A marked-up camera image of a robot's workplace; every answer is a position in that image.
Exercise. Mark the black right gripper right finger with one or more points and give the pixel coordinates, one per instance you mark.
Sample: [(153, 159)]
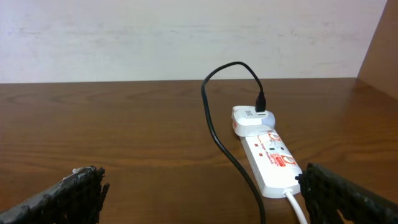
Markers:
[(330, 198)]

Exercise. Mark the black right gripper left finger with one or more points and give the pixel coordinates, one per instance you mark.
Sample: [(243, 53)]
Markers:
[(77, 198)]

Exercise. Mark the white USB charger plug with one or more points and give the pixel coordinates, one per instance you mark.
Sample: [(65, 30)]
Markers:
[(248, 122)]

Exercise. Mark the white power strip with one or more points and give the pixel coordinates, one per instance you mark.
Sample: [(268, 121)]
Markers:
[(273, 166)]

